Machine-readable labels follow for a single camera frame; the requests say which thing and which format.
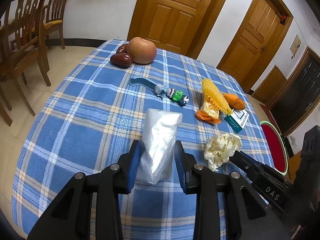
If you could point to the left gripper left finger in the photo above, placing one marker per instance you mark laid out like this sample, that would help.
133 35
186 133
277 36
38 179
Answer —
68 216

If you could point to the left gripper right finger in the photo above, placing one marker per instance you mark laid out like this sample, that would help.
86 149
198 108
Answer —
247 216

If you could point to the white tissue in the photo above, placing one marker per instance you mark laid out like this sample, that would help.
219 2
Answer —
220 148

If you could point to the clear plastic bag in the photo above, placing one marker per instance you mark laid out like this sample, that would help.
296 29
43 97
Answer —
158 141

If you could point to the orange snack packet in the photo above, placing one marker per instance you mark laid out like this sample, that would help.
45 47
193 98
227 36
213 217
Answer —
208 113

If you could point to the yellow foam fruit net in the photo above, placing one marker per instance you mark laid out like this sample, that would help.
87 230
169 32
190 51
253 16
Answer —
215 96

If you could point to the red bin with green rim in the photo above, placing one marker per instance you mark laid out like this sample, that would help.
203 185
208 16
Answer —
276 146

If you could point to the dark entrance door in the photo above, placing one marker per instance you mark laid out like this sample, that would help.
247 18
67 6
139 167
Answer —
299 97

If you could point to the teal and white box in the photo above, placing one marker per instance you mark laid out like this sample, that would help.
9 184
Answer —
237 120

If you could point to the blue plaid tablecloth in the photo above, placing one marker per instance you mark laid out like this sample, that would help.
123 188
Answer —
95 114

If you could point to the green toy car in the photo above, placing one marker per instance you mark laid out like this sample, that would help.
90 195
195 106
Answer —
177 96

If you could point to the blue toy knife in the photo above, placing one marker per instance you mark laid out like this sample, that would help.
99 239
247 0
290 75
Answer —
158 89

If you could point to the front red jujube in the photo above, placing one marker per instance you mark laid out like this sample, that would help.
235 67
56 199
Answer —
121 59

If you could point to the red jujube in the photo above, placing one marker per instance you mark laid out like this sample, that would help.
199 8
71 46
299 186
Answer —
121 59
122 49

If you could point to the rear red jujube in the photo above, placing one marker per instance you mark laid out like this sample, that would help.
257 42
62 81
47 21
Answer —
122 49

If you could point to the large apple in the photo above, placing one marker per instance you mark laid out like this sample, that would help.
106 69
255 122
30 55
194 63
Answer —
142 51

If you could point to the middle wooden door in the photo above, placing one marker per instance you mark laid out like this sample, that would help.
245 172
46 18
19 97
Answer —
256 42

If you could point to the wooden door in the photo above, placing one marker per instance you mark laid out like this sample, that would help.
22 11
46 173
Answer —
256 42
180 26

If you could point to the near wooden chair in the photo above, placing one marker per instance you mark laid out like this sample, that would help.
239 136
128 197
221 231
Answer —
22 43

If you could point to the far wooden chair with cushion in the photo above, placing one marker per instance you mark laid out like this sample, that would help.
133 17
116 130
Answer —
53 14

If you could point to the left wooden door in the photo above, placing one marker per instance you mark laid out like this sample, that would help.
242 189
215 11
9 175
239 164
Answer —
180 26

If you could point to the low wooden wall panel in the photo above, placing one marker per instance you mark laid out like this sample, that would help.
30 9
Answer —
270 87

